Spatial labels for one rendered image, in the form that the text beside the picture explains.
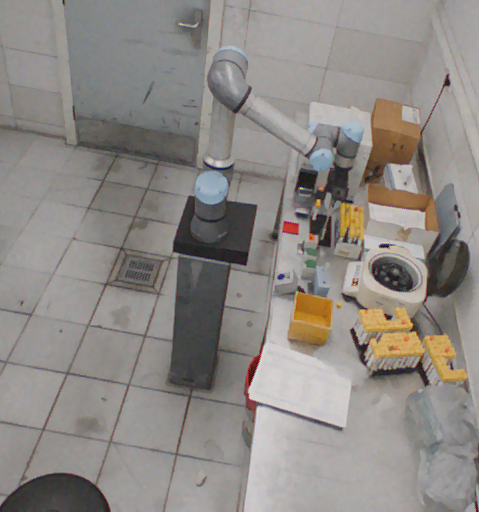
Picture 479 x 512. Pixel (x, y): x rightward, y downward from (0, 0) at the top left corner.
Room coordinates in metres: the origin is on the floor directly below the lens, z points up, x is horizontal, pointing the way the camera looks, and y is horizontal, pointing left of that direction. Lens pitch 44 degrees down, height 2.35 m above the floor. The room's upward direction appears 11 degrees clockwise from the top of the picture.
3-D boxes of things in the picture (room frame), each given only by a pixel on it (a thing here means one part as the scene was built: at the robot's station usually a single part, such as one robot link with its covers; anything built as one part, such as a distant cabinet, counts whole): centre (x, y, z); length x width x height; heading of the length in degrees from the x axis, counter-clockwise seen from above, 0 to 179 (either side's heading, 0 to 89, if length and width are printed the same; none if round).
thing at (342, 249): (1.75, -0.38, 0.91); 0.20 x 0.10 x 0.07; 0
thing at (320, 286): (1.42, -0.27, 0.92); 0.10 x 0.07 x 0.10; 7
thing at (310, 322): (1.25, -0.25, 0.92); 0.13 x 0.13 x 0.10; 88
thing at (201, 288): (1.59, 0.17, 0.44); 0.20 x 0.20 x 0.87; 0
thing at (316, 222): (1.78, -0.27, 0.93); 0.17 x 0.09 x 0.11; 1
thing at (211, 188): (1.59, 0.18, 1.11); 0.13 x 0.12 x 0.14; 1
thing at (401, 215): (1.86, -0.58, 0.95); 0.29 x 0.25 x 0.15; 90
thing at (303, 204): (1.96, -0.19, 0.92); 0.21 x 0.07 x 0.05; 0
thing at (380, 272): (1.49, -0.53, 0.97); 0.15 x 0.15 x 0.07
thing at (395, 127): (2.55, -0.59, 0.97); 0.31 x 0.23 x 0.18; 174
